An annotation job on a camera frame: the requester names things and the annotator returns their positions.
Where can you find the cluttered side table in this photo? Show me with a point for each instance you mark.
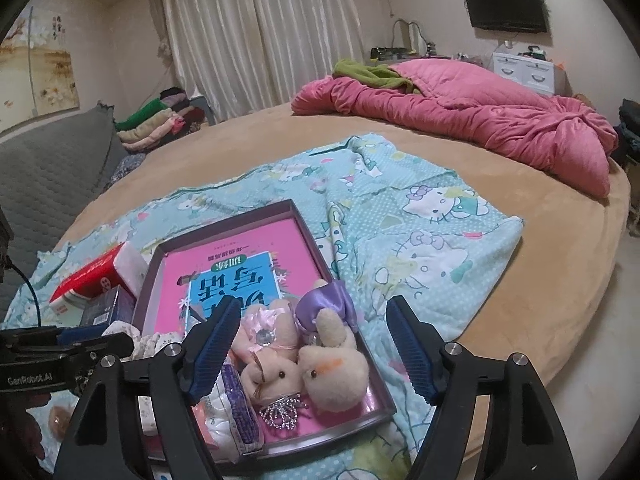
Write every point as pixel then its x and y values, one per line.
pixel 400 52

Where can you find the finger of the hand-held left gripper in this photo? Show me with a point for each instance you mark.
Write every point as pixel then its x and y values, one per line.
pixel 100 342

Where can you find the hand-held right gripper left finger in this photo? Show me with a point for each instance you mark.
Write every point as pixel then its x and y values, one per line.
pixel 215 360

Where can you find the dark floral cloth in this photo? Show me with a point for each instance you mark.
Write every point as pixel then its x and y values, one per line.
pixel 125 167

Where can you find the white wipes pack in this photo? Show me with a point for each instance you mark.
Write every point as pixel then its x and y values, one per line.
pixel 220 427

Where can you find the white curtains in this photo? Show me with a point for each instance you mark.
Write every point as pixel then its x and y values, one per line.
pixel 260 35

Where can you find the plush rabbit pink dress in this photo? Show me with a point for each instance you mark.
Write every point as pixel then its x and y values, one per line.
pixel 270 375

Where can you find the grey quilted headboard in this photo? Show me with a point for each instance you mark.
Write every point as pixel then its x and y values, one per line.
pixel 50 170

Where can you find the stack of folded clothes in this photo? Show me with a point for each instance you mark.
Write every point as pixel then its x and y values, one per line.
pixel 150 125

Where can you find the pink book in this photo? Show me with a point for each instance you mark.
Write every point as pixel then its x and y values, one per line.
pixel 225 255

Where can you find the teal cat print blanket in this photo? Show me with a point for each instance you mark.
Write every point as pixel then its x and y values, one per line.
pixel 425 240

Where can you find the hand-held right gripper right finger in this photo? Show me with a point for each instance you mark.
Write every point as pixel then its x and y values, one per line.
pixel 412 360

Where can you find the beige round bed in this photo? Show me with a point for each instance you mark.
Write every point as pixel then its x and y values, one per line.
pixel 550 260

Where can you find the peach round pad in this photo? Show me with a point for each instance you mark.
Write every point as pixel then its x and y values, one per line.
pixel 60 417

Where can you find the white drawer cabinet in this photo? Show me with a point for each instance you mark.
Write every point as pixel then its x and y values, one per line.
pixel 530 72

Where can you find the pink quilt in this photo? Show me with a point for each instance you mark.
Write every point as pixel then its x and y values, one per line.
pixel 475 105

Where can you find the wall painting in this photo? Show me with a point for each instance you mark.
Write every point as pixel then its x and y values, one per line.
pixel 40 70

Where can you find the white floral cloth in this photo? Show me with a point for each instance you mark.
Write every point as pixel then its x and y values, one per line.
pixel 150 342

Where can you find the red and white tissue box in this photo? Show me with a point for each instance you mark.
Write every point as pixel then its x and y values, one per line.
pixel 90 275

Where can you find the plush rabbit purple dress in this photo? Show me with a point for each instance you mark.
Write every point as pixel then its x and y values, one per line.
pixel 330 370

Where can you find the dark bag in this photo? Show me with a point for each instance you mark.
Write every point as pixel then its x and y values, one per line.
pixel 630 125

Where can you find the green cloth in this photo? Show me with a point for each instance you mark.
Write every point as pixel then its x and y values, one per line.
pixel 365 75

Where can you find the blue box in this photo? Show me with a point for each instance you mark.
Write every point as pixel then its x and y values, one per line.
pixel 107 310

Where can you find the silver tiara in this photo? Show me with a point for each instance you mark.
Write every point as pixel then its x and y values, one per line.
pixel 282 410

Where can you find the black wall television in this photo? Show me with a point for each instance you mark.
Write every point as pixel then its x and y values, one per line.
pixel 502 5

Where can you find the purple tissue pack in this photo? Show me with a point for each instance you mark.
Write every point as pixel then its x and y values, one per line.
pixel 240 405

